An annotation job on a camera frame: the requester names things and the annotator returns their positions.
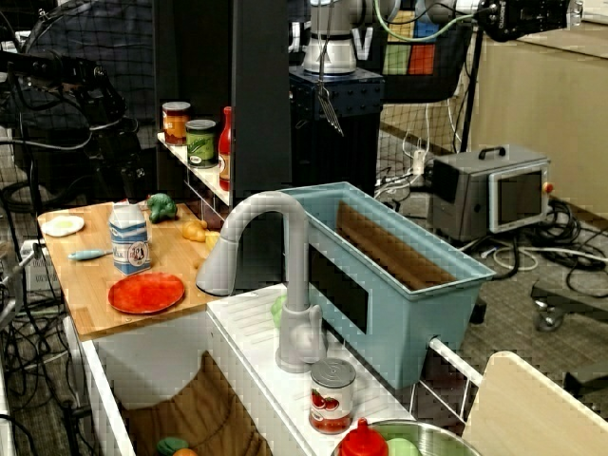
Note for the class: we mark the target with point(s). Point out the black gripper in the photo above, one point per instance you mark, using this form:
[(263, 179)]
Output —
[(107, 97)]

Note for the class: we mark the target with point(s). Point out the white blue milk carton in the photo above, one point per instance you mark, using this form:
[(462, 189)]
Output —
[(130, 242)]

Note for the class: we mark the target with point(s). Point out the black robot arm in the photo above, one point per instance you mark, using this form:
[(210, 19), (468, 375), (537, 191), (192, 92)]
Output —
[(43, 66)]

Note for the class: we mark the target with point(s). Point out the silver industrial robot arm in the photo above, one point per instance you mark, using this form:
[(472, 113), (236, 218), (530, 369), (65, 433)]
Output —
[(332, 43)]

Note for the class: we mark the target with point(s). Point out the grey robot control box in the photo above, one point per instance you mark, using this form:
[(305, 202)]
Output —
[(461, 195)]

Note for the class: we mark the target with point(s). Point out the large cardboard box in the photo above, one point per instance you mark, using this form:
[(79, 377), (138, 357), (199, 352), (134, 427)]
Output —
[(541, 114)]

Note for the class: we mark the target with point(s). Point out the toy beans can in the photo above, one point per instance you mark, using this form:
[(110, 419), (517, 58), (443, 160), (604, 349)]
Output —
[(176, 123)]

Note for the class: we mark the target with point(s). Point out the green toy peas can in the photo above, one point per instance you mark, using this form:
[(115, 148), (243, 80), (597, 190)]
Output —
[(201, 145)]

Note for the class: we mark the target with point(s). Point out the green toy broccoli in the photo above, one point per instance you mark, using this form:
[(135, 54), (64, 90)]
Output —
[(160, 206)]

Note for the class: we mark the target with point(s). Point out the red toy sauce bottle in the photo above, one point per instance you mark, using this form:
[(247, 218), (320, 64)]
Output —
[(225, 152)]

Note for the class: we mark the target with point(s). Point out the toy fried egg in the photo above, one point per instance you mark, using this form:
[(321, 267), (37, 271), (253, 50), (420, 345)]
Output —
[(62, 225)]

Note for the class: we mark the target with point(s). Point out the black toy kitchen shelf unit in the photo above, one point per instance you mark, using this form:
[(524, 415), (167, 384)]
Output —
[(261, 95)]

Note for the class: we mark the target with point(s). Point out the orange toy croissant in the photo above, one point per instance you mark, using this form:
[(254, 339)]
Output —
[(194, 230)]

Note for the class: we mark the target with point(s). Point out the orange red toy plate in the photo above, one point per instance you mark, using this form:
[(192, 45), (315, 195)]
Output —
[(146, 293)]

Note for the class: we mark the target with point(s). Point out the grey toy faucet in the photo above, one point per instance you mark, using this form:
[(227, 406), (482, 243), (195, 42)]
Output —
[(294, 266)]

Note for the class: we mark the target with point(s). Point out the light green toy fruit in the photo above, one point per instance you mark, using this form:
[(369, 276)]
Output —
[(278, 311)]

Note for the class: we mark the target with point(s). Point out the white toy sink unit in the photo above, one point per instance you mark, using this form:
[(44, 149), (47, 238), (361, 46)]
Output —
[(247, 342)]

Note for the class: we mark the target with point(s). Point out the black banner with coloured squares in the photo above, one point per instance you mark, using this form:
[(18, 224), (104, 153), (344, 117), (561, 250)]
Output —
[(418, 52)]

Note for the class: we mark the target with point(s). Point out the white power strip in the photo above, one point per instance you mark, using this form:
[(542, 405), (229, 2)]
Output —
[(418, 161)]

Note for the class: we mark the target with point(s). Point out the brown cloth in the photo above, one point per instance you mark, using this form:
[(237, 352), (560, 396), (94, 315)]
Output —
[(190, 413)]

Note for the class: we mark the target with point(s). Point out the toy tomato can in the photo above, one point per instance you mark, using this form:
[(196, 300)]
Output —
[(331, 399)]

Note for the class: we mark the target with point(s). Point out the light blue plastic bin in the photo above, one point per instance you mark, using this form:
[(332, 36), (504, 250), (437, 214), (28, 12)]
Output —
[(408, 323)]

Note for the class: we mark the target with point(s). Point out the grey teach pendant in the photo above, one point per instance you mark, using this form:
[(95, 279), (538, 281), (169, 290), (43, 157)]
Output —
[(518, 199)]

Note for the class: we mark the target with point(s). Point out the red bottle cap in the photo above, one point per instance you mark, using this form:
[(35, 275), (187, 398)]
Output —
[(363, 442)]

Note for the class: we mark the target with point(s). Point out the green toy vegetable in bowl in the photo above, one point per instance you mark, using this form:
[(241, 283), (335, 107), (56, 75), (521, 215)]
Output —
[(401, 447)]

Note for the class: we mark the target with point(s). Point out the metal bowl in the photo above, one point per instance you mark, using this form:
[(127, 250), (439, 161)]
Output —
[(442, 439)]

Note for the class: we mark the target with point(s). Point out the light wooden board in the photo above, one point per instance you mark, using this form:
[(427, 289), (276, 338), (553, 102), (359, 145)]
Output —
[(537, 408)]

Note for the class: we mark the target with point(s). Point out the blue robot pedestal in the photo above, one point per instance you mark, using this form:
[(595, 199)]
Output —
[(351, 92)]

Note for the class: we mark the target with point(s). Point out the black wheeled cart frame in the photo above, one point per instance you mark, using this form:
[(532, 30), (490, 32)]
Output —
[(565, 299)]

